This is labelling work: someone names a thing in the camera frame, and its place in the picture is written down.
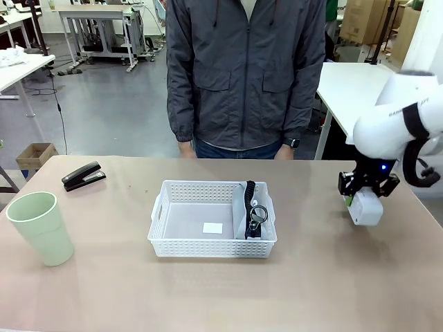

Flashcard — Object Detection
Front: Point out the tall brown cardboard box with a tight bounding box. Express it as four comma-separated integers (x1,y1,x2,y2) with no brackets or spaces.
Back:
392,5,422,65

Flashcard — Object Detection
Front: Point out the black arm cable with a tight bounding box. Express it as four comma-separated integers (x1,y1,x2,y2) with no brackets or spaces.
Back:
400,103,441,188

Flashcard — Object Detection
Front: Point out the white rectangular box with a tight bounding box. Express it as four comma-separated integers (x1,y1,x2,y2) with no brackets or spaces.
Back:
347,192,384,228

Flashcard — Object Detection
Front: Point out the thin black floor cable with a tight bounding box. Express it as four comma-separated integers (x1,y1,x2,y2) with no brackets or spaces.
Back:
33,67,70,155

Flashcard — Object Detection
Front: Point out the person's right forearm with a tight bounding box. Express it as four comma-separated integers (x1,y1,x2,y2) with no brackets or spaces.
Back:
165,79,196,143

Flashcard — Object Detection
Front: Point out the black stapler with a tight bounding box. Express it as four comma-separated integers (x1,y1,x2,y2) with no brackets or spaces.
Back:
61,160,107,192

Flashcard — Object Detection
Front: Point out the person's left hand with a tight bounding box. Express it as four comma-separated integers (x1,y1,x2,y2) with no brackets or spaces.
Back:
275,144,296,161

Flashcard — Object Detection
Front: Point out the black and grey bag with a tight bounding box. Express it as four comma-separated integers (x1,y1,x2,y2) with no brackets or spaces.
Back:
244,180,269,239

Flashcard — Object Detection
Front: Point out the black stand pole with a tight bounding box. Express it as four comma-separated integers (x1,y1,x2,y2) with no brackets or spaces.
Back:
26,0,50,57

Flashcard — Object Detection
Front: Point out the pale green plastic cup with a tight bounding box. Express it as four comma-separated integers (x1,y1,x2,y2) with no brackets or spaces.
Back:
6,192,75,268

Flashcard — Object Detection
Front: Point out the white perforated plastic basket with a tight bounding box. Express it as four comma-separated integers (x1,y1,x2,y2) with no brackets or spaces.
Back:
147,179,278,259

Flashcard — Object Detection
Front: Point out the small open cardboard box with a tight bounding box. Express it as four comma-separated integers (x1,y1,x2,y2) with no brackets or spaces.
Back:
15,142,60,171

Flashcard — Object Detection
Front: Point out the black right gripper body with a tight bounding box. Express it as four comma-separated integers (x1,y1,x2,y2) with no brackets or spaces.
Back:
352,154,396,190

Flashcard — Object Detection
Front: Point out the grey fabric pouch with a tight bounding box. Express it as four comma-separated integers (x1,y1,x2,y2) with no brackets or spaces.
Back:
230,183,274,240

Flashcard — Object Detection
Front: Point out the crumpled white cloth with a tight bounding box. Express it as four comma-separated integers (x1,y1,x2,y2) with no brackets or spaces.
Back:
0,47,31,68

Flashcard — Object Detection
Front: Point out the black tripod stand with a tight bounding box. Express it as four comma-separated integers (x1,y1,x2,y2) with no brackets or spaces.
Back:
369,0,396,66

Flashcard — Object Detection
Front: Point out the person's left forearm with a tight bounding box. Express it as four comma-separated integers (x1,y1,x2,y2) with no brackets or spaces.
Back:
282,79,325,141

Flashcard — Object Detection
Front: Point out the person in grey jacket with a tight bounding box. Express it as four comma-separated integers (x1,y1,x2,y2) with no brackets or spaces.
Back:
165,0,328,160

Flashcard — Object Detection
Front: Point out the large brown cardboard box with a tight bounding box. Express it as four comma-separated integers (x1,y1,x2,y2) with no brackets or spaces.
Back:
338,0,399,46

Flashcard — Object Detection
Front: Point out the person's right hand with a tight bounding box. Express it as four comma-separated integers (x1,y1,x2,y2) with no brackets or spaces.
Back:
178,140,199,160

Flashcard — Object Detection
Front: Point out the white workbench on wheels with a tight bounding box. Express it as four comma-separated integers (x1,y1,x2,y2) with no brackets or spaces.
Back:
51,3,140,73

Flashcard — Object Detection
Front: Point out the white side table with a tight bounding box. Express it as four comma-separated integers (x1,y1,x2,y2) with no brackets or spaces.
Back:
314,62,404,160

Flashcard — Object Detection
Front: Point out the white table with slanted legs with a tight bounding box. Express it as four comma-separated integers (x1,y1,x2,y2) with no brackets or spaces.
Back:
0,53,57,118

